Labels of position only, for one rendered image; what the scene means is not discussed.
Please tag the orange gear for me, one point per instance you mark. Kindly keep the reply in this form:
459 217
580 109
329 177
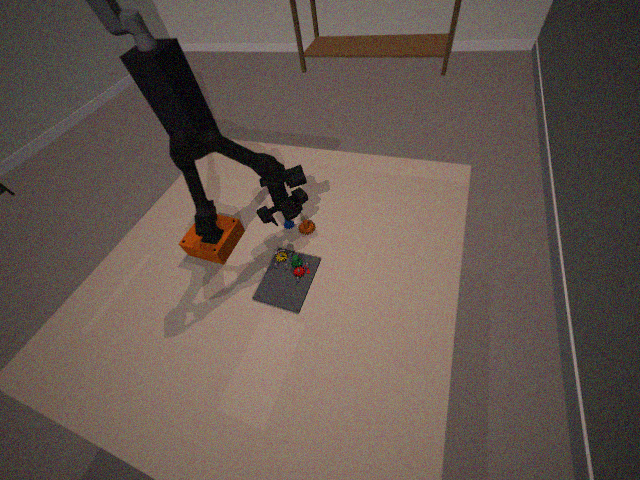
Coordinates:
306 227

